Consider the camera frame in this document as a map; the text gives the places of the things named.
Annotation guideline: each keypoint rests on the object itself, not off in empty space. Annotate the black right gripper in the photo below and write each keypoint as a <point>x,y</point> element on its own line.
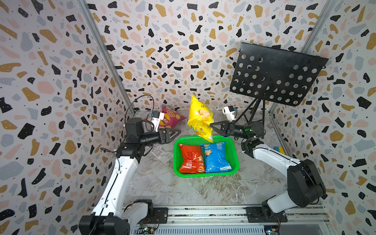
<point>230,129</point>

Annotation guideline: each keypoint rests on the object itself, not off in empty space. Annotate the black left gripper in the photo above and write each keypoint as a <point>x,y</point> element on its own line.
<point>162,139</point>

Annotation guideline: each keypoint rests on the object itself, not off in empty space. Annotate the magenta potato chips bag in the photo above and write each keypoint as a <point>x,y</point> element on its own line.
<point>171,118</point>

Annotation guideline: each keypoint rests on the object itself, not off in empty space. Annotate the yellow potato chips bag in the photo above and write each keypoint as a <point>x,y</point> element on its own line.
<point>200,118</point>

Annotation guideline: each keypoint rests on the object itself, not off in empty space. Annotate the blue potato chips bag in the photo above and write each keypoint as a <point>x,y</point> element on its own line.
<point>215,161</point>

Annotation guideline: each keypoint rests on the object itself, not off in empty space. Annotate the red potato chips bag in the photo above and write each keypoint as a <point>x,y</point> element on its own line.
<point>193,162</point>

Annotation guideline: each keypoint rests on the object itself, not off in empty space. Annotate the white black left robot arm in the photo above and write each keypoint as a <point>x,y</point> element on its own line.
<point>110,216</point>

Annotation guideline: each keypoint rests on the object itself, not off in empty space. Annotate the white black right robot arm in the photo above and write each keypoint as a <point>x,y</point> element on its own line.
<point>304,183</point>

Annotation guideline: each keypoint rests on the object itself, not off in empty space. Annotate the green plastic mesh basket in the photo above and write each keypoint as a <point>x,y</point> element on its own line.
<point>230,155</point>

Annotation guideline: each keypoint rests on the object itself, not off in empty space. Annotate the blue yellow sponge block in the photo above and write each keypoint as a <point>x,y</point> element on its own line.
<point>279,149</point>

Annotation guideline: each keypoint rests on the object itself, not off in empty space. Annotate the black perforated music stand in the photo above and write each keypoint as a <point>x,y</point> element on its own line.
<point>275,75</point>

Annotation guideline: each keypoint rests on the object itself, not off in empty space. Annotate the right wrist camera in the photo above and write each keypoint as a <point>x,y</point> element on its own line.
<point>230,113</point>

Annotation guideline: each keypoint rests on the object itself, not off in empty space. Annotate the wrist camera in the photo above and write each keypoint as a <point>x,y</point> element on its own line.
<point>230,113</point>
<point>155,117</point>

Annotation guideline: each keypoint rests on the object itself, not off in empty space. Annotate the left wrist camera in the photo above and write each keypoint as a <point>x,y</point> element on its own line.
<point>155,117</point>

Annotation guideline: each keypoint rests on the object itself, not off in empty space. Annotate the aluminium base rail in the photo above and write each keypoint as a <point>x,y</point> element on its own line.
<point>233,220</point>

